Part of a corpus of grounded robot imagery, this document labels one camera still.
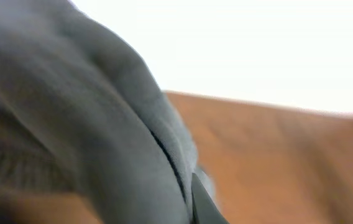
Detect grey shorts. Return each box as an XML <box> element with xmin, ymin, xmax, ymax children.
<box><xmin>0</xmin><ymin>1</ymin><xmax>215</xmax><ymax>223</ymax></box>

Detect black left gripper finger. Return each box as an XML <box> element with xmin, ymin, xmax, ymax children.
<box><xmin>191</xmin><ymin>174</ymin><xmax>229</xmax><ymax>224</ymax></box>

